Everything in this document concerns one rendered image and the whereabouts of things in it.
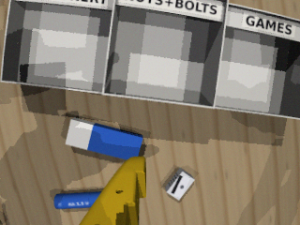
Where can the blue aa battery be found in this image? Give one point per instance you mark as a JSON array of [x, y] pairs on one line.
[[75, 200]]

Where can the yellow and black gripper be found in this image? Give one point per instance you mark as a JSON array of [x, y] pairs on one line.
[[117, 204]]

